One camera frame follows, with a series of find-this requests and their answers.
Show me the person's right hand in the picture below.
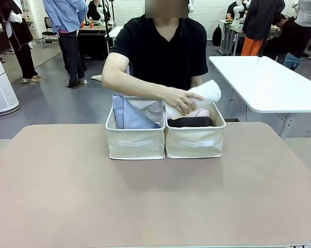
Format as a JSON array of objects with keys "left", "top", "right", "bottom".
[{"left": 161, "top": 87, "right": 205, "bottom": 116}]

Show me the pink towel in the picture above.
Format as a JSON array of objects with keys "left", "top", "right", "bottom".
[{"left": 187, "top": 108, "right": 212, "bottom": 119}]

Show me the white towel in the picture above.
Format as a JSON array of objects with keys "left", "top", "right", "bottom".
[{"left": 165, "top": 79, "right": 223, "bottom": 119}]

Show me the blue towel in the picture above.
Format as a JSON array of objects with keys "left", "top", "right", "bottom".
[{"left": 111, "top": 95, "right": 161, "bottom": 130}]

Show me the person's right forearm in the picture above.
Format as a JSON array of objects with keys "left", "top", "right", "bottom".
[{"left": 101, "top": 73, "right": 169, "bottom": 103}]

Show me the dark grey rolled towel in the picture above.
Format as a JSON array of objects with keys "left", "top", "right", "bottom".
[{"left": 167, "top": 116, "right": 214, "bottom": 128}]

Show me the beige fabric storage bin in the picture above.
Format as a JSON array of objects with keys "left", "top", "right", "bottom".
[
  {"left": 105, "top": 95, "right": 167, "bottom": 160},
  {"left": 164, "top": 101, "right": 227, "bottom": 160}
]

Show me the person in black shirt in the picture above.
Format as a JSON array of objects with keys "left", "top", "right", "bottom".
[{"left": 101, "top": 0, "right": 209, "bottom": 104}]

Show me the black backpack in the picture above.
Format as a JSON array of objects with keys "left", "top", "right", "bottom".
[{"left": 212, "top": 24, "right": 224, "bottom": 48}]

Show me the white table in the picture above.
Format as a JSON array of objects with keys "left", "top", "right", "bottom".
[{"left": 208, "top": 55, "right": 311, "bottom": 142}]

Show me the dark work table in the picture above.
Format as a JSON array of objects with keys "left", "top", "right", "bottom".
[{"left": 77, "top": 24, "right": 110, "bottom": 62}]

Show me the person in orange trousers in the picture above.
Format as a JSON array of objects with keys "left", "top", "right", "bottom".
[{"left": 240, "top": 0, "right": 286, "bottom": 57}]

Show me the blue bag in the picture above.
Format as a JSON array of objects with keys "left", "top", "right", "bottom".
[{"left": 283, "top": 52, "right": 301, "bottom": 71}]

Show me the seated person in dark clothes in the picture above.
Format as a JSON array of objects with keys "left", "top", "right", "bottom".
[{"left": 263, "top": 12, "right": 311, "bottom": 62}]

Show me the man in blue shirt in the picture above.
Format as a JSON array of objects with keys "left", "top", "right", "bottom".
[{"left": 42, "top": 0, "right": 90, "bottom": 89}]

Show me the black metal chair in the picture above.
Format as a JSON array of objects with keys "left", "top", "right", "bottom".
[{"left": 42, "top": 16, "right": 60, "bottom": 49}]

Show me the person in grey top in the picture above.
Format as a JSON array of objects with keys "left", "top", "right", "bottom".
[{"left": 294, "top": 0, "right": 311, "bottom": 29}]

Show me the woman in dark vest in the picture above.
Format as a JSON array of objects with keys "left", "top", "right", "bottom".
[{"left": 0, "top": 0, "right": 42, "bottom": 85}]

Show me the white air purifier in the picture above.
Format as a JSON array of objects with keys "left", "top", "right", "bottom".
[{"left": 0, "top": 43, "right": 21, "bottom": 115}]

